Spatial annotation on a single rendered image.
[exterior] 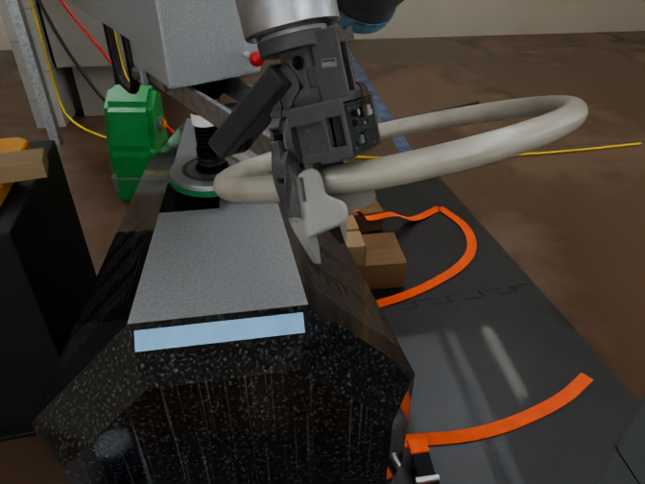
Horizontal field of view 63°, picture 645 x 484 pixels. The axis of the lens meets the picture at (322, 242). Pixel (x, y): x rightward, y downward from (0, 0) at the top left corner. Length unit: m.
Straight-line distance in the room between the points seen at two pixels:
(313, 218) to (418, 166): 0.11
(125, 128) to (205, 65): 1.82
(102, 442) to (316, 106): 0.83
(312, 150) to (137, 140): 2.49
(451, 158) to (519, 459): 1.42
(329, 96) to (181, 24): 0.70
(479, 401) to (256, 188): 1.49
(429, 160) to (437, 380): 1.51
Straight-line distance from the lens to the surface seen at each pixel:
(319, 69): 0.49
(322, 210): 0.49
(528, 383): 2.04
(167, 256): 1.16
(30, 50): 3.83
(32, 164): 1.67
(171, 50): 1.15
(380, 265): 2.21
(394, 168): 0.50
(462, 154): 0.51
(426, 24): 6.56
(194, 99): 1.19
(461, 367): 2.02
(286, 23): 0.48
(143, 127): 2.94
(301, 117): 0.48
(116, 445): 1.14
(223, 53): 1.20
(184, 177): 1.35
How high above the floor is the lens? 1.47
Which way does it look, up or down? 34 degrees down
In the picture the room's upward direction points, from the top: straight up
